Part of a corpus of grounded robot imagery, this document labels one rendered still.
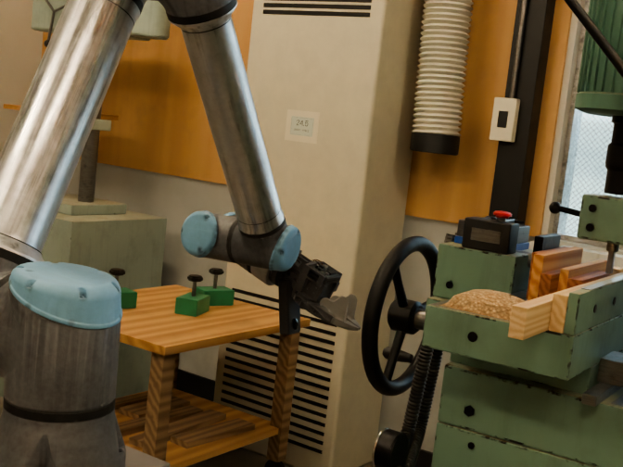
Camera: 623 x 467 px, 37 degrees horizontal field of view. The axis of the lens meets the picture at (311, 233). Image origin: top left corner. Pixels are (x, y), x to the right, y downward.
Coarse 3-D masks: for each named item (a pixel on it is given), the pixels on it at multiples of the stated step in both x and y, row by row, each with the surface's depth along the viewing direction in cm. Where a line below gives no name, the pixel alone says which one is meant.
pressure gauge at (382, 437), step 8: (384, 432) 139; (392, 432) 139; (400, 432) 140; (376, 440) 138; (384, 440) 138; (392, 440) 138; (400, 440) 139; (376, 448) 138; (384, 448) 137; (392, 448) 137; (400, 448) 140; (376, 456) 138; (384, 456) 137; (392, 456) 138; (400, 456) 140; (376, 464) 139; (384, 464) 138; (392, 464) 138; (400, 464) 141
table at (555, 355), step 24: (432, 312) 130; (456, 312) 128; (432, 336) 130; (456, 336) 128; (480, 336) 126; (504, 336) 124; (552, 336) 121; (576, 336) 120; (600, 336) 131; (504, 360) 125; (528, 360) 123; (552, 360) 121; (576, 360) 122
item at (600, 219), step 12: (588, 204) 145; (600, 204) 144; (612, 204) 143; (588, 216) 145; (600, 216) 144; (612, 216) 143; (588, 228) 145; (600, 228) 144; (612, 228) 143; (600, 240) 145; (612, 240) 144
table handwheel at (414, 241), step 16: (416, 240) 163; (400, 256) 159; (432, 256) 170; (384, 272) 156; (432, 272) 174; (384, 288) 155; (400, 288) 162; (432, 288) 176; (368, 304) 155; (400, 304) 164; (416, 304) 165; (368, 320) 154; (400, 320) 164; (416, 320) 164; (368, 336) 155; (400, 336) 165; (368, 352) 156; (416, 352) 176; (368, 368) 157; (384, 384) 161; (400, 384) 167
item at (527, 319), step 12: (528, 300) 119; (540, 300) 120; (552, 300) 121; (516, 312) 114; (528, 312) 114; (540, 312) 118; (516, 324) 114; (528, 324) 114; (540, 324) 118; (516, 336) 114; (528, 336) 115
